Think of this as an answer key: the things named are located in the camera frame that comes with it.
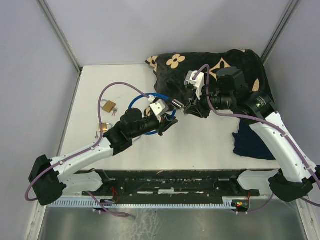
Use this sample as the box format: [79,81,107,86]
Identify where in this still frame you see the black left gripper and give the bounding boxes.
[130,112,179,139]

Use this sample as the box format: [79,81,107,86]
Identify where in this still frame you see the blue cable with plug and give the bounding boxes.
[127,92,185,137]

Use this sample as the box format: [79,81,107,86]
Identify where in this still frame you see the brass padlock with key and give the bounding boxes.
[101,99,118,117]

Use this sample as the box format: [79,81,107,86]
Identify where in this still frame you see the small brass padlock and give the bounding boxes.
[98,122,113,133]

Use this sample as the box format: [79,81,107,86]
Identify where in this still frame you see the silver cable lock keys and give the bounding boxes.
[183,106,188,116]

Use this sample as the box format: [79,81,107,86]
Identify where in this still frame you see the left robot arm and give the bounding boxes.
[27,108,178,206]

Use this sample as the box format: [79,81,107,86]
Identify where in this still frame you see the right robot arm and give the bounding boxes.
[184,67,320,202]

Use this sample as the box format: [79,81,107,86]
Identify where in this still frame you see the black floral patterned blanket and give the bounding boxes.
[146,49,274,116]

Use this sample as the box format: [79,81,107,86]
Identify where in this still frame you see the dark blue cloth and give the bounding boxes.
[232,120,275,161]

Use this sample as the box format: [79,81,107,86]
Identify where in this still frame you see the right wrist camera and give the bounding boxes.
[184,70,205,100]

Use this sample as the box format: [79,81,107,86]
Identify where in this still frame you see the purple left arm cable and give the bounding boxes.
[24,82,153,202]

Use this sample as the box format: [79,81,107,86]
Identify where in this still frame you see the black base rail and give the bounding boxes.
[93,169,272,203]

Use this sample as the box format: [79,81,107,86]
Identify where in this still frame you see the white slotted cable duct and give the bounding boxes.
[48,197,236,210]

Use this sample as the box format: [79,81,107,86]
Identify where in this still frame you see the right aluminium frame post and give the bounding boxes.
[260,0,301,64]

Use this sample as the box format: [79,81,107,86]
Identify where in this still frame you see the aluminium frame post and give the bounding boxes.
[37,0,83,73]
[260,0,301,64]

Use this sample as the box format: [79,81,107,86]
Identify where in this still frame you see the left aluminium frame post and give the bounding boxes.
[37,0,83,73]

